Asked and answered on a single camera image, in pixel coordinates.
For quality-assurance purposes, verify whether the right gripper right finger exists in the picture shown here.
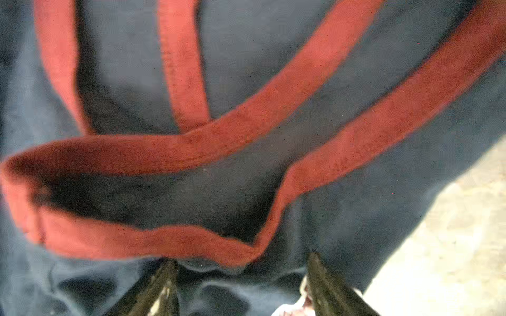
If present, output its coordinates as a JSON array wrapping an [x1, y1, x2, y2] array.
[[307, 253, 379, 316]]

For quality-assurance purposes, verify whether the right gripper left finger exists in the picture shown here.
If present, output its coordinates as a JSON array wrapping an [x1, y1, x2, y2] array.
[[106, 259, 179, 315]]

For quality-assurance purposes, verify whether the navy tank top red trim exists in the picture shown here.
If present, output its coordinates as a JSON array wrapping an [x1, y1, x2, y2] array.
[[1, 1, 505, 315]]

